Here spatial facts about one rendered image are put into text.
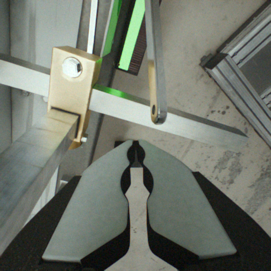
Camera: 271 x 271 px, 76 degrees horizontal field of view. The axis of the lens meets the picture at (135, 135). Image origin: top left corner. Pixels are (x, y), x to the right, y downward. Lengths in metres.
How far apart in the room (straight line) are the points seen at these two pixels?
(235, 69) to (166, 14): 0.44
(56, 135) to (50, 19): 0.32
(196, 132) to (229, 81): 0.71
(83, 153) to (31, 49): 0.26
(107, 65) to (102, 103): 0.14
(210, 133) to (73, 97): 0.20
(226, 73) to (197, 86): 0.26
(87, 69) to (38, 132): 0.09
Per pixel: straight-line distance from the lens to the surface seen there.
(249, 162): 1.63
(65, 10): 0.46
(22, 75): 0.27
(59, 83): 0.24
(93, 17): 0.36
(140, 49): 0.36
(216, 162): 1.50
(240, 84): 0.99
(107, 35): 0.27
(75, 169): 0.49
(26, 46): 0.50
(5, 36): 0.51
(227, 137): 0.30
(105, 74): 0.37
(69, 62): 0.22
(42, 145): 0.18
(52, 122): 0.22
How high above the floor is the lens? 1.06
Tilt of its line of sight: 61 degrees down
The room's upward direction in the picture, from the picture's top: 178 degrees clockwise
